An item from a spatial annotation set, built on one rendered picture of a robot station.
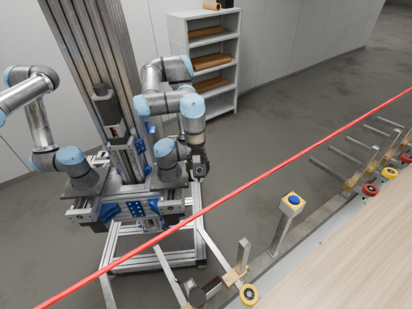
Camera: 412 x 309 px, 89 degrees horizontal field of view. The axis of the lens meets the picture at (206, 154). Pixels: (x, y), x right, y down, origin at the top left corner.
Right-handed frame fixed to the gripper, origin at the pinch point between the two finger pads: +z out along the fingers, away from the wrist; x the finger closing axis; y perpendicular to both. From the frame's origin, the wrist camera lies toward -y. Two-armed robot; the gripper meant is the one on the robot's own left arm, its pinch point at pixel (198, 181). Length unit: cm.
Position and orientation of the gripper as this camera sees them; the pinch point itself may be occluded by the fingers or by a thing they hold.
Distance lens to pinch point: 85.0
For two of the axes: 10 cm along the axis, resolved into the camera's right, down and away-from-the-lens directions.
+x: -10.0, 0.9, -0.4
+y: -0.9, -6.6, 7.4
